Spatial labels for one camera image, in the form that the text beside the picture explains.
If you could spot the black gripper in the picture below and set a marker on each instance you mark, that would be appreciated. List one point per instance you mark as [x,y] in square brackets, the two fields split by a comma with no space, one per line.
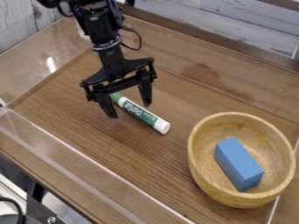
[123,73]

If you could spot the green Expo marker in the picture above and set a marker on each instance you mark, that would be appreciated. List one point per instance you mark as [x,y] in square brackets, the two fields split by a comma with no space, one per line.
[151,119]

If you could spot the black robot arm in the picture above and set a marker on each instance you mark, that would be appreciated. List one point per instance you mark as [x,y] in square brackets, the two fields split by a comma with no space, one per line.
[100,18]

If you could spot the brown wooden bowl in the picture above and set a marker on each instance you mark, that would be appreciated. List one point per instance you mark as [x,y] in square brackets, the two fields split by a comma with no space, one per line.
[267,145]

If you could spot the blue foam block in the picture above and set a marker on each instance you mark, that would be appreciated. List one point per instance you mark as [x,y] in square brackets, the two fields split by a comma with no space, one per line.
[235,161]

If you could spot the black metal table leg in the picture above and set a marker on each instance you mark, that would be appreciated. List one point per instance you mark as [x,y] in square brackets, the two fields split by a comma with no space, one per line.
[38,192]

